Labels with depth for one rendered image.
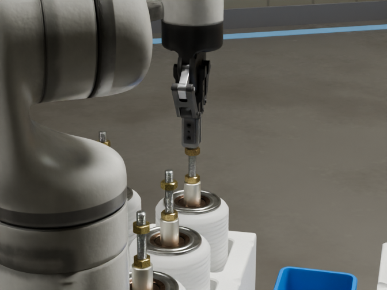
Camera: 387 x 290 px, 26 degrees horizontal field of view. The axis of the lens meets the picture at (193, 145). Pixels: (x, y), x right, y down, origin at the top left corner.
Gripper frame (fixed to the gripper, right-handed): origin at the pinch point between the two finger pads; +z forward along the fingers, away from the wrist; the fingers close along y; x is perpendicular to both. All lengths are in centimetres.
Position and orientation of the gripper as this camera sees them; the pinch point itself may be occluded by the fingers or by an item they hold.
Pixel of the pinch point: (191, 130)
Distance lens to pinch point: 106.0
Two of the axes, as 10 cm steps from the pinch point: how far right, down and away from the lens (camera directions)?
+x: -9.8, -0.7, 1.8
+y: 1.9, -3.2, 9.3
